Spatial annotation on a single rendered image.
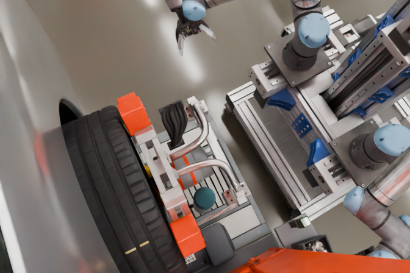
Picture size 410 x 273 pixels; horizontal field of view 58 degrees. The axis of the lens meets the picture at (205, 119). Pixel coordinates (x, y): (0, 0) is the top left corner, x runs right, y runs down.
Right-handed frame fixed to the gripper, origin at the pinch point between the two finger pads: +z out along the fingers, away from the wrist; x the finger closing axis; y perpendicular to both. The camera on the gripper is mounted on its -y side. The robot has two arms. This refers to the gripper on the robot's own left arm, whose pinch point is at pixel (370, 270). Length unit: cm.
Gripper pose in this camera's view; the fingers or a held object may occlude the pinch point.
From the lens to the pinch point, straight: 150.6
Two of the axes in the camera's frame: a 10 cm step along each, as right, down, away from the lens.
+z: 2.6, 3.5, 9.0
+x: -8.9, 4.6, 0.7
